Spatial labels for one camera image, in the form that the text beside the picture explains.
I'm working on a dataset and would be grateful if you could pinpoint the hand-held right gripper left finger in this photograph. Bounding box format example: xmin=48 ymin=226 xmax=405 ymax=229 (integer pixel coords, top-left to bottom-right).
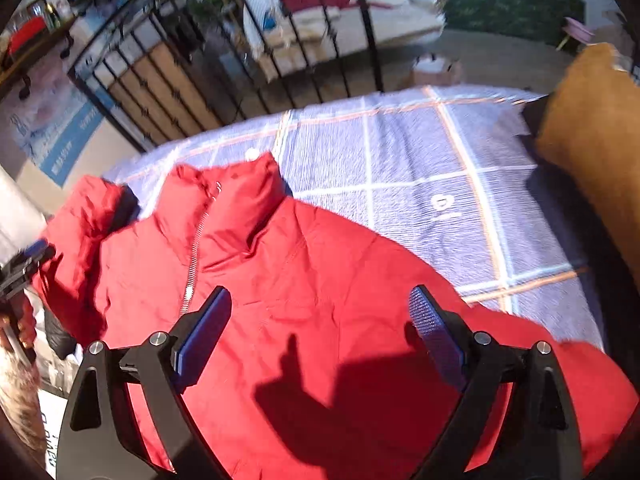
xmin=55 ymin=286 xmax=232 ymax=480

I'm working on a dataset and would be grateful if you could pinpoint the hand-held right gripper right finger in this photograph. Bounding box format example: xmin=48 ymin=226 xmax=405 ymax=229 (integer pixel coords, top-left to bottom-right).
xmin=409 ymin=285 xmax=583 ymax=480

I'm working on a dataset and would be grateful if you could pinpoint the red puffer jacket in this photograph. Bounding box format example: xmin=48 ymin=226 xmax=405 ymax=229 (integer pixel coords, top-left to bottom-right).
xmin=32 ymin=152 xmax=628 ymax=480

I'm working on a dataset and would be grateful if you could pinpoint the wooden board panel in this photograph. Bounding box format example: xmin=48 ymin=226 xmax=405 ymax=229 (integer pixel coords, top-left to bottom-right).
xmin=105 ymin=42 xmax=223 ymax=147

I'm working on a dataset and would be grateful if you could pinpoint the white sofa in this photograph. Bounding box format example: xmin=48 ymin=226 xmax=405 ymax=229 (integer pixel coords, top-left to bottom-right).
xmin=242 ymin=0 xmax=448 ymax=81

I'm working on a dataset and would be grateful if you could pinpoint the dark cloth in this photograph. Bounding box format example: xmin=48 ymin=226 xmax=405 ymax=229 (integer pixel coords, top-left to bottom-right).
xmin=44 ymin=309 xmax=77 ymax=359

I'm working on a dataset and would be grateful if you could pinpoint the pink stool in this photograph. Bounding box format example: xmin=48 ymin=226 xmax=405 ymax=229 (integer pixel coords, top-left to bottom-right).
xmin=557 ymin=16 xmax=596 ymax=53

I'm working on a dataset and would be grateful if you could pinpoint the blue and white poster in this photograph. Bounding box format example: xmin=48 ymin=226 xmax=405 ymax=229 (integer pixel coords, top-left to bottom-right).
xmin=7 ymin=85 xmax=103 ymax=186

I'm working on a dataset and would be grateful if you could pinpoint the cardboard box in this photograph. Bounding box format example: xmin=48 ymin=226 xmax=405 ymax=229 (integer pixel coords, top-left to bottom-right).
xmin=410 ymin=52 xmax=463 ymax=88

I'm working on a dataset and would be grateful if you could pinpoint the black metal bed footboard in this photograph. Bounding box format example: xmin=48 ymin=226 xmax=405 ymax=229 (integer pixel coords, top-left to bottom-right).
xmin=67 ymin=0 xmax=386 ymax=153

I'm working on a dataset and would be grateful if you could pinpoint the red bin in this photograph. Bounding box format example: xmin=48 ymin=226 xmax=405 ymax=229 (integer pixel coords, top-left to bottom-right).
xmin=9 ymin=16 xmax=49 ymax=54

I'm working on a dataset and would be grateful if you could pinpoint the blue plaid bed sheet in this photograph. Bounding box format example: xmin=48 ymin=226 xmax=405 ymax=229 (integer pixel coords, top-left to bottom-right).
xmin=102 ymin=85 xmax=606 ymax=351

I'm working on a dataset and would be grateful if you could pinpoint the grey cushion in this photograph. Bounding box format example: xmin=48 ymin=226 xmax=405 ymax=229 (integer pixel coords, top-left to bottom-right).
xmin=0 ymin=165 xmax=49 ymax=261

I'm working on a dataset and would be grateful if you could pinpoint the brown furry cloth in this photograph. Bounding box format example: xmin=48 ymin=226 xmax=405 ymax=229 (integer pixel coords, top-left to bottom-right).
xmin=0 ymin=355 xmax=47 ymax=463

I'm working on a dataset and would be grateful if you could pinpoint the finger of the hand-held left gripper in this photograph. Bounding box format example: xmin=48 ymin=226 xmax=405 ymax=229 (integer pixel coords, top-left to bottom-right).
xmin=0 ymin=239 xmax=57 ymax=306

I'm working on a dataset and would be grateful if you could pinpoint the orange brown pillow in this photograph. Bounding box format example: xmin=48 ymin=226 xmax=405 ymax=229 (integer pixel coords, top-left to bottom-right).
xmin=535 ymin=42 xmax=640 ymax=261

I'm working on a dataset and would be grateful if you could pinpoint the desk with caster wheels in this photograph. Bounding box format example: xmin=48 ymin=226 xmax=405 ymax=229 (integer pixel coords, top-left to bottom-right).
xmin=0 ymin=7 xmax=101 ymax=102

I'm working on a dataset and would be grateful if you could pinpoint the green rug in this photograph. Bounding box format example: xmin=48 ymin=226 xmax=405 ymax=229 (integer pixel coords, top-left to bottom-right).
xmin=435 ymin=0 xmax=586 ymax=46

